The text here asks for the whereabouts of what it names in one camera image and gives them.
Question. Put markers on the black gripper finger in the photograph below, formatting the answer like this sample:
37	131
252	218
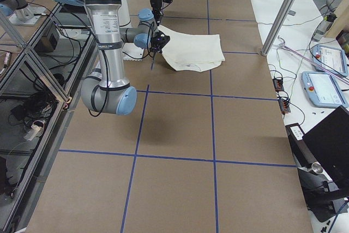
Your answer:
158	15
153	56

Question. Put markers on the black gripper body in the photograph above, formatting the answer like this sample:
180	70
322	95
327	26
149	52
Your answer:
156	4
157	44

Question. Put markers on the cream long-sleeve cat shirt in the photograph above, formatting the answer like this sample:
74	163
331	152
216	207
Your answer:
192	52

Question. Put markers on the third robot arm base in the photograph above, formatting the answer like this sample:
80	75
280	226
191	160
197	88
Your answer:
20	8

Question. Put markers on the orange black connector module far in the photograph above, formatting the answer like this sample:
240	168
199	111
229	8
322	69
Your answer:
278	84

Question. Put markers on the orange black connector module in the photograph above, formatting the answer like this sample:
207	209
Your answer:
278	84
284	104

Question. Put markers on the orange black connector module near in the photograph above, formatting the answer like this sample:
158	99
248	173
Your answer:
284	104

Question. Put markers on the near blue teach pendant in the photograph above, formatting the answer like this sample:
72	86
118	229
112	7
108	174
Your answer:
323	90

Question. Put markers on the blue teach pendant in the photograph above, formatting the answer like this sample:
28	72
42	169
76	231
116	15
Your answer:
329	59
323	90

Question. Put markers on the far blue teach pendant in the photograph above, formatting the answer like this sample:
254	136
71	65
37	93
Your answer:
329	59

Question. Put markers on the white pedestal column base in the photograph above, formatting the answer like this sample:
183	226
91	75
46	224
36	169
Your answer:
130	52

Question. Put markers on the aluminium frame post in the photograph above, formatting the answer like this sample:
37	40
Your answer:
278	22

